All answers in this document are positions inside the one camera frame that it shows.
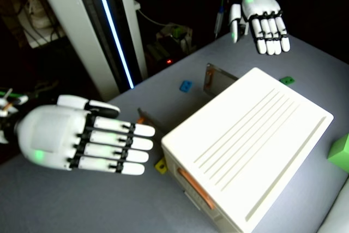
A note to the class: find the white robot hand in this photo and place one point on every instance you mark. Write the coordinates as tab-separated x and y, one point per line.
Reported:
259	3
46	132

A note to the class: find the white plastic box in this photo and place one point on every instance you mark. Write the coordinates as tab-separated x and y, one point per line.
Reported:
245	134

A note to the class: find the grey table cloth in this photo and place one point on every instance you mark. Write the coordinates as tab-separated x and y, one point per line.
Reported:
81	203

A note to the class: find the small green block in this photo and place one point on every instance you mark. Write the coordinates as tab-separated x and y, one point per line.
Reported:
286	80

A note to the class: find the white pillar blue light strip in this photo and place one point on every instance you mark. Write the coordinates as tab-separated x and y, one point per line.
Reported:
68	25

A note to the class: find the dark box red light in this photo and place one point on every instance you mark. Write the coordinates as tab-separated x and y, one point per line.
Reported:
163	57

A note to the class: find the small blue block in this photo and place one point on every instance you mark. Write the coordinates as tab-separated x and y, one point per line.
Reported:
186	85

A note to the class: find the small yellow block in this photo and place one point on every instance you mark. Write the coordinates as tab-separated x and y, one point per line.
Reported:
161	166

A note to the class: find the large green cube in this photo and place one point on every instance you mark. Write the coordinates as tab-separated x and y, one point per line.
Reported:
340	154

